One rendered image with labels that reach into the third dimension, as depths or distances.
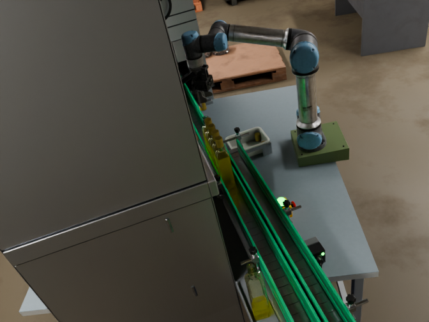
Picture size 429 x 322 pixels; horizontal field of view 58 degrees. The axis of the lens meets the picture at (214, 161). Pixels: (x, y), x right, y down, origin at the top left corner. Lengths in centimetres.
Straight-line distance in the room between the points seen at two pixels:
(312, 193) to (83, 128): 128
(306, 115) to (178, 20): 115
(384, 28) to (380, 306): 325
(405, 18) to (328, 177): 315
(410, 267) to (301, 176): 96
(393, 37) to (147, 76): 424
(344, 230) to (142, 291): 91
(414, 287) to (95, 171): 202
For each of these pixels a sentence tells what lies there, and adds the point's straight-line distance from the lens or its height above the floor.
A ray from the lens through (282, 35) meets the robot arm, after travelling 184.
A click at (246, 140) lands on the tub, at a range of 233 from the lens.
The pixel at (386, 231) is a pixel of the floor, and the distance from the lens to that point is 284.
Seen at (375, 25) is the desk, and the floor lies 34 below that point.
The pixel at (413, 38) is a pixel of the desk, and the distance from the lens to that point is 509.
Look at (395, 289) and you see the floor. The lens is 258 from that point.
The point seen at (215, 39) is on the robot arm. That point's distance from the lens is 174.
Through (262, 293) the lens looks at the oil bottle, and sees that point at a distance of 131.
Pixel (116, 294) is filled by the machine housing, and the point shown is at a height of 106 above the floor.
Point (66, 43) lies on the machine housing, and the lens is 91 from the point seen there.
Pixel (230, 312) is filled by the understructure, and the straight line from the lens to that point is 166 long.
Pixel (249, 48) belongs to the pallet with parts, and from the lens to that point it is 508.
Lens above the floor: 213
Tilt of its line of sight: 37 degrees down
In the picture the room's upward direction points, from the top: 14 degrees counter-clockwise
